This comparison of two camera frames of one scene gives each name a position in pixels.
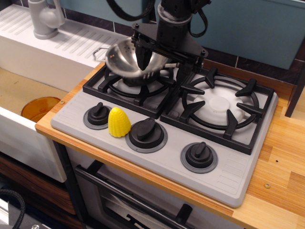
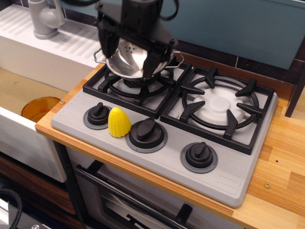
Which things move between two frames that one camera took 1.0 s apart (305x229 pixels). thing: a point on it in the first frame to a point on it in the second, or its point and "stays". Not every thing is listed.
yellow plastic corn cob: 119,124 stays
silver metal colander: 121,57 stays
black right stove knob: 198,158 stays
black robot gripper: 172,39 to 139,20
